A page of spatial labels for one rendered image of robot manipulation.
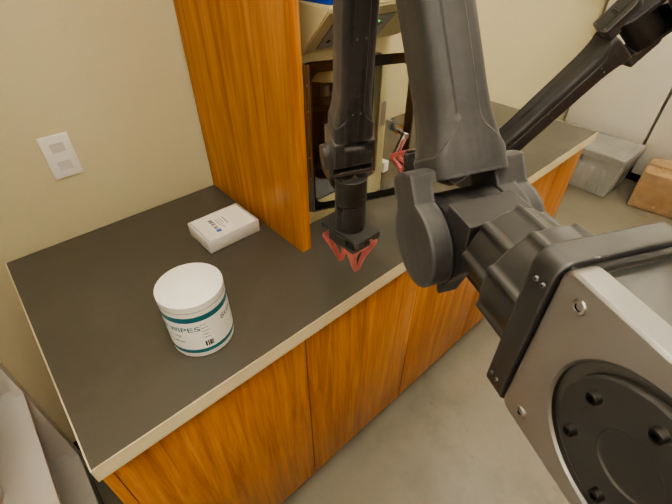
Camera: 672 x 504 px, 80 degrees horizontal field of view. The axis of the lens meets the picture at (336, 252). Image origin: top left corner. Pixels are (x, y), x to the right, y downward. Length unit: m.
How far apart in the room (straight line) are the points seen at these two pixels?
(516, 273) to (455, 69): 0.16
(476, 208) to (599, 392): 0.15
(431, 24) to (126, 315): 0.89
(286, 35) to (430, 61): 0.55
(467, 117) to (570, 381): 0.20
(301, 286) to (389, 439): 0.99
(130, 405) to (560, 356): 0.77
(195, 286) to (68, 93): 0.65
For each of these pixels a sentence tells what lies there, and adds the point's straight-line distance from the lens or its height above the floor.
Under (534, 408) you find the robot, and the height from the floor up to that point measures 1.42.
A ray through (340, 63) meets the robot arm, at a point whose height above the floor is 1.49.
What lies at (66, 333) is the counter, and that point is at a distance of 1.07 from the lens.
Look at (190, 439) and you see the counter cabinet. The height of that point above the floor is 0.79.
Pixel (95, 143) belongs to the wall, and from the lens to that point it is 1.31.
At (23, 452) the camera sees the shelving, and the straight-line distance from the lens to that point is 1.51.
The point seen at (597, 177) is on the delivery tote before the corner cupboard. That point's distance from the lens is 3.66.
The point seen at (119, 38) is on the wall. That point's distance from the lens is 1.28.
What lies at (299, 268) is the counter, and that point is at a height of 0.94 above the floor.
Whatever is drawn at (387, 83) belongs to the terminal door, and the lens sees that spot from 1.09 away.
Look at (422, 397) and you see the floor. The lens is 1.94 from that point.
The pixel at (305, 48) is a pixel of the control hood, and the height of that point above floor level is 1.43.
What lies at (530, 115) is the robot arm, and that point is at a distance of 0.92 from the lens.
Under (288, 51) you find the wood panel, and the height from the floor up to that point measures 1.44.
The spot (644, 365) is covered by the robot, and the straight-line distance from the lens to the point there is 0.21.
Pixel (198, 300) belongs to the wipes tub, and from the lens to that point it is 0.80.
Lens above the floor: 1.64
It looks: 40 degrees down
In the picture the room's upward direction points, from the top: straight up
